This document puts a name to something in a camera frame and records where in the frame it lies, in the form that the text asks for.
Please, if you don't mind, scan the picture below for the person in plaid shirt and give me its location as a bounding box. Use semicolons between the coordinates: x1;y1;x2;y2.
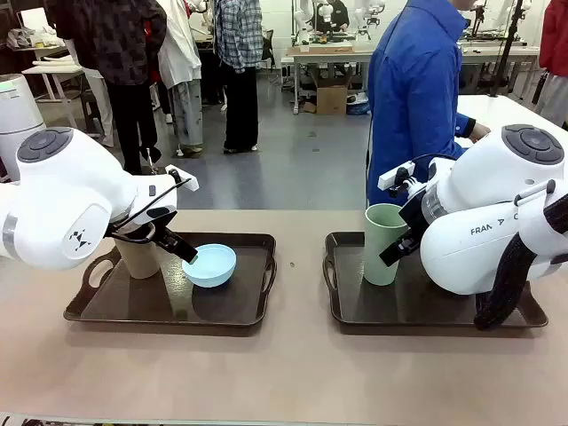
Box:
213;0;264;155

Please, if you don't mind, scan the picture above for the person in dark patterned jacket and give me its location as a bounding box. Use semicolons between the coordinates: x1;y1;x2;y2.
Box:
43;0;169;176

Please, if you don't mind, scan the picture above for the long background workbench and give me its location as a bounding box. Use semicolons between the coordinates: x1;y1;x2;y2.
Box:
285;45;540;115

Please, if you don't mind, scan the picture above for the person in black clothes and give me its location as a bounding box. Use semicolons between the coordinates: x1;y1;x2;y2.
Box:
310;0;351;33

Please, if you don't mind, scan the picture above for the white background table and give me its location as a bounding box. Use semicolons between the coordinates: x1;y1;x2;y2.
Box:
20;56;104;137

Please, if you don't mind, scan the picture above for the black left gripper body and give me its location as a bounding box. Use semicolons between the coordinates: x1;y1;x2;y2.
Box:
132;206;179;248

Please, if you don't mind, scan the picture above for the black tripod stand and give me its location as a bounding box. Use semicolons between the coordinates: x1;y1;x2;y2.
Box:
489;0;525;99

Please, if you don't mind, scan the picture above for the tan tall cup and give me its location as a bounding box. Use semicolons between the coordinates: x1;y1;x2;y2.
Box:
113;221;162;280

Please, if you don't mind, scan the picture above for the person's right forearm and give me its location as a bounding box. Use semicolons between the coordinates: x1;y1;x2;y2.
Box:
452;112;477;140

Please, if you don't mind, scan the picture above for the cardboard box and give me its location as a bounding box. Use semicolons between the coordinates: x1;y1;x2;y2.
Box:
315;83;349;117

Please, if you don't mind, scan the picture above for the person in blue shirt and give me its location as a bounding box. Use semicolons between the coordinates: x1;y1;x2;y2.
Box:
367;0;479;208

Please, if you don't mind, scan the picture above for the white side table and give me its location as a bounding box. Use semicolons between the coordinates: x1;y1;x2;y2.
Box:
454;93;568;148

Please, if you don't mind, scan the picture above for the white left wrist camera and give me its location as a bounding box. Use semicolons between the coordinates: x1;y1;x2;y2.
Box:
165;164;199;193

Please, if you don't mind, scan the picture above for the dark brown serving tray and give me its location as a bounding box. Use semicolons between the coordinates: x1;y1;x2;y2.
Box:
322;231;549;336
63;232;279;330

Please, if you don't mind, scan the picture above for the white air purifier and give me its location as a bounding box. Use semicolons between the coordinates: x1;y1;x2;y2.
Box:
0;74;46;184

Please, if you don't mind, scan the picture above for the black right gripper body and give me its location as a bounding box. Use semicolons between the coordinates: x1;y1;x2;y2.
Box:
398;194;434;241

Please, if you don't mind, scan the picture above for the light blue bowl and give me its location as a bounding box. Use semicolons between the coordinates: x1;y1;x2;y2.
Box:
181;242;238;289

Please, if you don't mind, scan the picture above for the person in red jacket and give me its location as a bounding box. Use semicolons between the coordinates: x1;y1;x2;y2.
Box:
533;0;568;129

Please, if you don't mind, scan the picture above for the person's right hand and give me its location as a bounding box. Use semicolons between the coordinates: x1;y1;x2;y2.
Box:
468;122;493;144

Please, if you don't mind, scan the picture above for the person in white coat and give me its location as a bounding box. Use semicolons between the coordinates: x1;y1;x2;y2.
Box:
156;0;206;157

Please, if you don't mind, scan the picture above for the pale green tall cup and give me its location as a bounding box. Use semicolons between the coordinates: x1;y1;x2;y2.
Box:
363;203;412;287

